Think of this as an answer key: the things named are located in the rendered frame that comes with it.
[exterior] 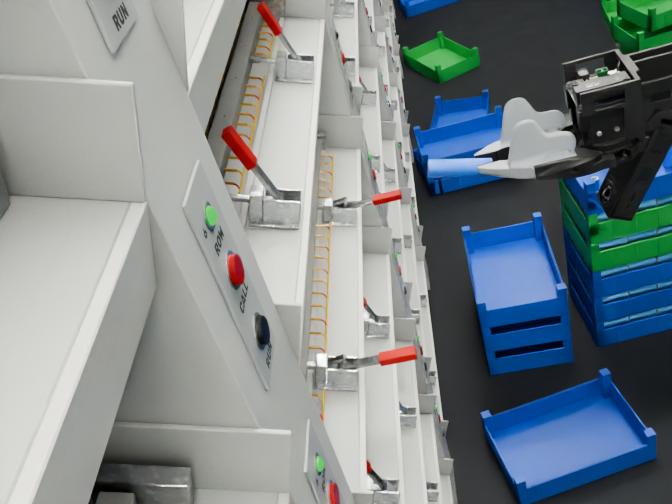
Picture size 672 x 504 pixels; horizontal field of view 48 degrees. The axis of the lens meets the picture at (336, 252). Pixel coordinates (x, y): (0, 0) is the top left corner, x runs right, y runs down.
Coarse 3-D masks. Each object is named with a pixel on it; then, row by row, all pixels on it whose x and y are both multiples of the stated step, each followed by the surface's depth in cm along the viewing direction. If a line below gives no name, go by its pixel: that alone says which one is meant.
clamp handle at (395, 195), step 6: (390, 192) 92; (396, 192) 91; (372, 198) 92; (378, 198) 91; (384, 198) 91; (390, 198) 91; (396, 198) 91; (342, 204) 93; (348, 204) 93; (354, 204) 92; (360, 204) 92; (366, 204) 92; (378, 204) 92
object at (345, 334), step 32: (320, 128) 106; (352, 128) 106; (352, 160) 105; (352, 192) 99; (352, 256) 88; (320, 288) 83; (352, 288) 84; (352, 320) 79; (320, 352) 76; (352, 352) 76; (352, 416) 69; (352, 448) 66; (352, 480) 64
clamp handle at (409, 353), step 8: (384, 352) 71; (392, 352) 71; (400, 352) 70; (408, 352) 70; (416, 352) 70; (344, 360) 71; (352, 360) 72; (360, 360) 71; (368, 360) 71; (376, 360) 71; (384, 360) 70; (392, 360) 70; (400, 360) 70; (408, 360) 70; (344, 368) 71; (352, 368) 71
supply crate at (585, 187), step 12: (660, 168) 166; (576, 180) 162; (588, 180) 157; (600, 180) 168; (660, 180) 157; (576, 192) 165; (588, 192) 157; (648, 192) 158; (660, 192) 158; (588, 204) 159
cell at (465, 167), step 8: (432, 160) 75; (440, 160) 75; (448, 160) 75; (456, 160) 75; (464, 160) 75; (472, 160) 75; (480, 160) 75; (488, 160) 74; (432, 168) 75; (440, 168) 74; (448, 168) 74; (456, 168) 74; (464, 168) 74; (472, 168) 74; (432, 176) 75; (440, 176) 75; (448, 176) 75; (456, 176) 75; (464, 176) 75; (472, 176) 75
